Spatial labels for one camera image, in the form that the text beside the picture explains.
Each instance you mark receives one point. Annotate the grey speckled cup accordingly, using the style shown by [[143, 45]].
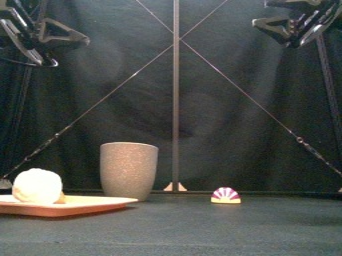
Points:
[[129, 170]]

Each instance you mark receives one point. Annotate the grey slanted frame bar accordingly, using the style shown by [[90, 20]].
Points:
[[330, 86]]

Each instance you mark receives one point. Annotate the purple white striped toy dome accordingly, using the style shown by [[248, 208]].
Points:
[[226, 196]]

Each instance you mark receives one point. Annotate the grey corner foot bracket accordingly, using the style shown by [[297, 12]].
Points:
[[4, 184]]

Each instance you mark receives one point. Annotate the pink square plate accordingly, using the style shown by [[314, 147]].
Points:
[[75, 205]]

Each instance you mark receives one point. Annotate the black backdrop cloth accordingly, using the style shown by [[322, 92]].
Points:
[[134, 83]]

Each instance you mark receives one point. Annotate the grey vertical frame post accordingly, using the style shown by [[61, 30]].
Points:
[[175, 100]]

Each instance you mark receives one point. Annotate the beige post foot bracket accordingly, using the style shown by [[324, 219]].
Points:
[[175, 187]]

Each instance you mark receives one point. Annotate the white toy ice cream cone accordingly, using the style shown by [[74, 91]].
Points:
[[36, 186]]

